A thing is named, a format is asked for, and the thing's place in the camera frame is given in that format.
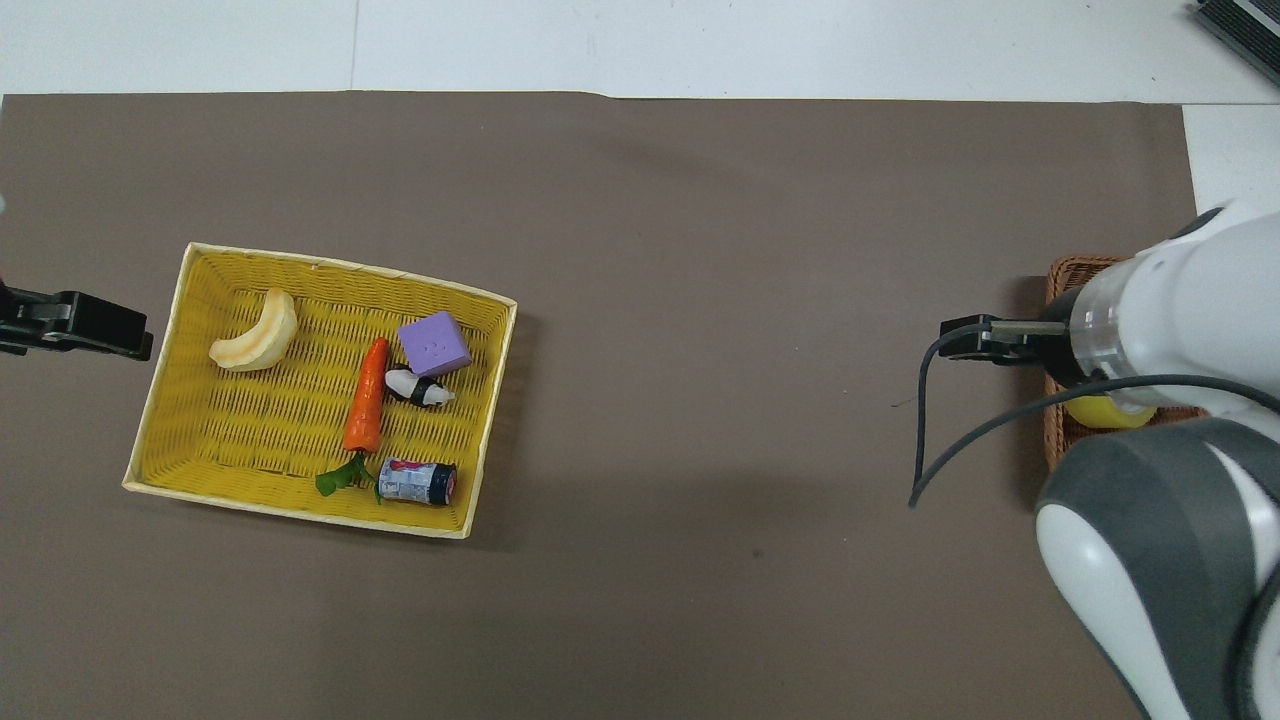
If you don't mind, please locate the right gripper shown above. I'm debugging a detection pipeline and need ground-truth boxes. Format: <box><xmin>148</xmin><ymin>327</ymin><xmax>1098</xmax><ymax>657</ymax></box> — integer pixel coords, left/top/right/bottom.
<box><xmin>1003</xmin><ymin>286</ymin><xmax>1093</xmax><ymax>391</ymax></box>

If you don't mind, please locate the brown wicker basket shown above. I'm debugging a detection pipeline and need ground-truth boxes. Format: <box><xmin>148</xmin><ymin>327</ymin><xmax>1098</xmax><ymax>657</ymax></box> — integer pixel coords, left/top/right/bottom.
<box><xmin>1043</xmin><ymin>255</ymin><xmax>1211</xmax><ymax>476</ymax></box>

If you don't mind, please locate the yellow woven basket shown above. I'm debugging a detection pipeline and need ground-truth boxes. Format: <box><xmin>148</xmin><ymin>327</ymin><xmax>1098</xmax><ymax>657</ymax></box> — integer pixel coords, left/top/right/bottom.
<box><xmin>122</xmin><ymin>241</ymin><xmax>519</xmax><ymax>540</ymax></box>

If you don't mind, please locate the yellow toy lemon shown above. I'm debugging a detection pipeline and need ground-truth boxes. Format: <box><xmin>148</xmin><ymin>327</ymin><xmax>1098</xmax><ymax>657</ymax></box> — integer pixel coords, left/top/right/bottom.
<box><xmin>1062</xmin><ymin>393</ymin><xmax>1159</xmax><ymax>431</ymax></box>

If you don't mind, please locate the purple cube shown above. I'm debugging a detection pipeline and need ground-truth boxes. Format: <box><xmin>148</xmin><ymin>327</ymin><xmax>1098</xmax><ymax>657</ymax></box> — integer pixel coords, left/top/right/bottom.
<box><xmin>397</xmin><ymin>311</ymin><xmax>473</xmax><ymax>378</ymax></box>

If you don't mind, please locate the black and white toy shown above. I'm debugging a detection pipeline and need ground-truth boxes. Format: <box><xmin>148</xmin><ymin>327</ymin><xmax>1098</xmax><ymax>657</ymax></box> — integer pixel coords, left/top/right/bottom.
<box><xmin>385</xmin><ymin>368</ymin><xmax>457</xmax><ymax>409</ymax></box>

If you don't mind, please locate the small blue can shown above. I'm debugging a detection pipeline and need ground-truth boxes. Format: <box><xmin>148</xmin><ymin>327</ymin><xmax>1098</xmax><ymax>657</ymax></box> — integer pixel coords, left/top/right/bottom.
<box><xmin>377</xmin><ymin>457</ymin><xmax>459</xmax><ymax>507</ymax></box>

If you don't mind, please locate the orange toy carrot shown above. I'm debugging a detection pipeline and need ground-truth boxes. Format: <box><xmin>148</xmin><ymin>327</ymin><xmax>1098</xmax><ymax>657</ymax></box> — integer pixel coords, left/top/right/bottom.
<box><xmin>315</xmin><ymin>337</ymin><xmax>393</xmax><ymax>501</ymax></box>

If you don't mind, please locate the pale yellow melon slice toy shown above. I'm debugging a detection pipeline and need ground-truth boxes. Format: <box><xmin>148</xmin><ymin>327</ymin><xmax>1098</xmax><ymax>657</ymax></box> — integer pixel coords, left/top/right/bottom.
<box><xmin>208</xmin><ymin>288</ymin><xmax>299</xmax><ymax>373</ymax></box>

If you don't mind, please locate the black cable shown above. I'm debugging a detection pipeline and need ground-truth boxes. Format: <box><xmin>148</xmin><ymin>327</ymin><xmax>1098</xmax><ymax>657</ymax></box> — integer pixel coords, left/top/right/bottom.
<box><xmin>907</xmin><ymin>318</ymin><xmax>1280</xmax><ymax>509</ymax></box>

